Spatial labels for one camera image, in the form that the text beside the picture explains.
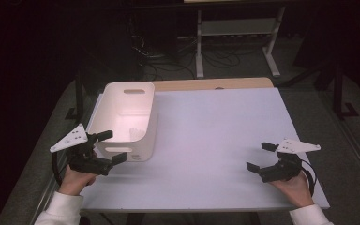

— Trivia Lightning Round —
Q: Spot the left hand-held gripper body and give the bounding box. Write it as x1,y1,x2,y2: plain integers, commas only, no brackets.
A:
49,123,114,177

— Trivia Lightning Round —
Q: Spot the white board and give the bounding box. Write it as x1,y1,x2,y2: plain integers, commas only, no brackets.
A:
79,87,331,214

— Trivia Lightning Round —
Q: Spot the person's left hand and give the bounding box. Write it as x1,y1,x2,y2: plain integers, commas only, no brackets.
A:
57,163,98,197

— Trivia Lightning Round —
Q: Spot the bundle of black floor cables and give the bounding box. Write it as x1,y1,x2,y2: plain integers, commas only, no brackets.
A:
130,33,242,81

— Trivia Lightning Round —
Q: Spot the person's right hand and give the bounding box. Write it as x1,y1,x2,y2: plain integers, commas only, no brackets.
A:
267,170,316,209

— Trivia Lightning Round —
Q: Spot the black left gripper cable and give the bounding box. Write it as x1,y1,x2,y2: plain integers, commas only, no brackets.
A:
51,151,65,188

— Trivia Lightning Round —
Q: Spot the black metal stand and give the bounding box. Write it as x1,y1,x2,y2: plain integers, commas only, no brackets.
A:
332,60,360,122
64,69,86,124

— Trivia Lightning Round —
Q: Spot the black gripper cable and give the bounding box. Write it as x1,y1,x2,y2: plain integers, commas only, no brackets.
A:
51,151,65,188
299,158,318,199

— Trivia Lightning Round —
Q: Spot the white metal desk frame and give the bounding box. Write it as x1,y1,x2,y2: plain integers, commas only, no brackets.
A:
183,0,287,80

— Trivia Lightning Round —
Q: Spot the white plastic basket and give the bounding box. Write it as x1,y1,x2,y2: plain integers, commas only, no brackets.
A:
87,81,159,163

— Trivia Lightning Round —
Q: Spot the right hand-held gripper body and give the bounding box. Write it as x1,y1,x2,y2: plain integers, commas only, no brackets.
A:
258,138,322,184

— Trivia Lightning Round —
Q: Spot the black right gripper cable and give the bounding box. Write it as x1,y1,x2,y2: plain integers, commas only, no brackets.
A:
299,158,318,199

